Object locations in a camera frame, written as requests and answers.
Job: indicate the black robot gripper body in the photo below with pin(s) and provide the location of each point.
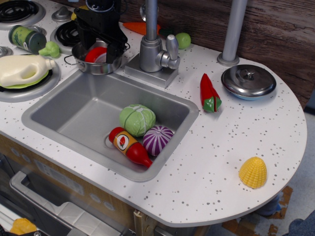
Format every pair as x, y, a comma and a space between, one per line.
105, 26

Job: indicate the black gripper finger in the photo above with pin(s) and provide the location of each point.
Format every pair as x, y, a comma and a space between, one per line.
114, 51
87, 38

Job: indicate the red and white toy sushi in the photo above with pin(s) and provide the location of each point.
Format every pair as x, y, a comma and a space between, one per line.
96, 55

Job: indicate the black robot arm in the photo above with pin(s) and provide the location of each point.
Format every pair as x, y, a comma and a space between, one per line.
103, 6

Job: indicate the small steel pan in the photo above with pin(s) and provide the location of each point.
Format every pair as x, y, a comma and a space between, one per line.
79, 53

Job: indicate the black coil burner centre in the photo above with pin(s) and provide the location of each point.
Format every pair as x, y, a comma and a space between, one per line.
66, 37

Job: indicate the black coil burner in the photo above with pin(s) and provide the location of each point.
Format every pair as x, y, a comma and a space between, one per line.
66, 37
20, 12

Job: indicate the yellow toy banana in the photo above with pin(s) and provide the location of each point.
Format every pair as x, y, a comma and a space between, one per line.
73, 16

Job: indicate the orange toy carrot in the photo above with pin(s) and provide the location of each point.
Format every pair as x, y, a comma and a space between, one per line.
140, 27

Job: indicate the silver stove knob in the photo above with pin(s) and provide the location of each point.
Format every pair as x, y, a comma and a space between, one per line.
62, 15

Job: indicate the green toy broccoli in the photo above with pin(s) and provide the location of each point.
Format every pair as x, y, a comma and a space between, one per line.
51, 49

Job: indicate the silver toy faucet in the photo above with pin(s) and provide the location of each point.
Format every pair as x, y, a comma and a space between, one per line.
153, 64

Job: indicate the green toy can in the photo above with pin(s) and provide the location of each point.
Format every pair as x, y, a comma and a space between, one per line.
27, 39

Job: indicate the grey toy sink basin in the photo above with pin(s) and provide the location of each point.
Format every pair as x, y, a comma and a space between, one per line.
82, 111

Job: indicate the green toy lime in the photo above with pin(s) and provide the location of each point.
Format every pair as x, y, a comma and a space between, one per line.
184, 40

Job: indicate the green toy cabbage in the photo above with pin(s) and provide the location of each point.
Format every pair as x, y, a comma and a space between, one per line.
137, 119

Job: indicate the cream toy detergent bottle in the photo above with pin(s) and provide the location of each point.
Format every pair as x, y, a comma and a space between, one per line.
23, 69

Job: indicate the black coil burner top left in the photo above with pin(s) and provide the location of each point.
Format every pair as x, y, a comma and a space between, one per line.
20, 12

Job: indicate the purple toy onion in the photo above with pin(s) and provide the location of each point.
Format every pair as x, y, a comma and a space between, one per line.
155, 139

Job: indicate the front left stove burner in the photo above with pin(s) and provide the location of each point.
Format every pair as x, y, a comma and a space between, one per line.
34, 91

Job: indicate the red toy ketchup bottle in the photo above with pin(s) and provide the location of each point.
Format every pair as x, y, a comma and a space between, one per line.
129, 147

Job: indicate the red toy chili pepper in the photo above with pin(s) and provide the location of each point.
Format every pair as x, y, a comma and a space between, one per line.
210, 100

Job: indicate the grey vertical pole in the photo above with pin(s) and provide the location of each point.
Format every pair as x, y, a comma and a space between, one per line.
229, 55

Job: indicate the light blue plate under lid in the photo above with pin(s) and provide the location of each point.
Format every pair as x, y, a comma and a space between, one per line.
248, 98

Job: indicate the steel pot lid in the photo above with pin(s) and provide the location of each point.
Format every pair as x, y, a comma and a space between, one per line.
248, 80

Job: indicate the yellow toy corn piece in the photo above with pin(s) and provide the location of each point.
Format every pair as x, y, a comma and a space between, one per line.
253, 173

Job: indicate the yellow object bottom left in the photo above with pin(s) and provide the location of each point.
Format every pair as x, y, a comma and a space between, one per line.
22, 226

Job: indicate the grey oven door handle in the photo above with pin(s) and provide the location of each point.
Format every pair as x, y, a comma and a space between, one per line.
66, 219

